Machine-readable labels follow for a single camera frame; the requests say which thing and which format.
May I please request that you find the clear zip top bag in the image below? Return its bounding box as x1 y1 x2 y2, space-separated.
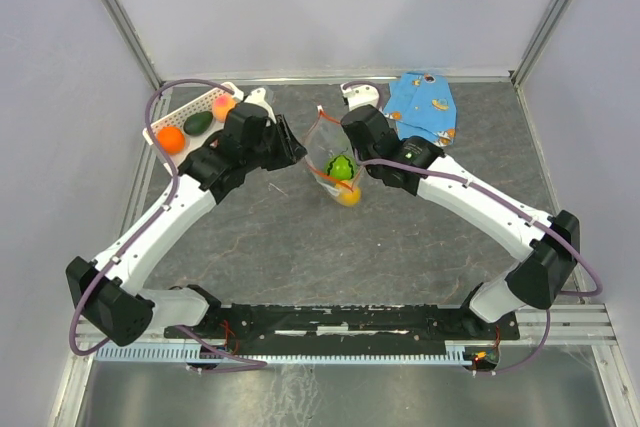
303 106 363 204

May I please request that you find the green watermelon toy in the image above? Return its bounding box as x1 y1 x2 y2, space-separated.
325 154 357 181

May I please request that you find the yellow lemon toy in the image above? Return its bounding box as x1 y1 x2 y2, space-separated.
336 185 362 207

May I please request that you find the orange toy fruit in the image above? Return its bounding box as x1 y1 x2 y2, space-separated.
156 126 186 155

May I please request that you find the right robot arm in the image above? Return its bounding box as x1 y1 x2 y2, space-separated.
340 105 580 338

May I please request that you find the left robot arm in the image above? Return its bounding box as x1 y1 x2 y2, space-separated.
65 102 307 347

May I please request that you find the peach toy fruit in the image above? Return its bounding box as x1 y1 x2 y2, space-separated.
211 95 237 122

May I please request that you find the dark green avocado toy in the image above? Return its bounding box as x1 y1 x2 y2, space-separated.
183 111 214 137

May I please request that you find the white plastic basket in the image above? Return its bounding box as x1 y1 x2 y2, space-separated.
151 82 244 168

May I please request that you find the blue patterned cloth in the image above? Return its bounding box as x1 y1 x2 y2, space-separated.
383 72 457 147

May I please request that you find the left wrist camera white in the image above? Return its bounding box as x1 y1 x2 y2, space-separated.
244 86 273 108

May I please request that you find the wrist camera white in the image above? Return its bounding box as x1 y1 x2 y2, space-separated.
244 86 273 108
340 81 382 111

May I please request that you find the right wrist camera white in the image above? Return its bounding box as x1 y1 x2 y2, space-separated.
340 81 382 111

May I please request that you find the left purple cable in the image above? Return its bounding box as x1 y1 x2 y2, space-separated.
69 78 269 373

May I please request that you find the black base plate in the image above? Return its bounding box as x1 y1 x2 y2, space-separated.
190 304 520 357

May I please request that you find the light blue cable duct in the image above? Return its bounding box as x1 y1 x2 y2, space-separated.
95 341 472 367

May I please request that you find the aluminium frame rail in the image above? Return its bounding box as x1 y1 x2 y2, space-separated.
74 301 619 343

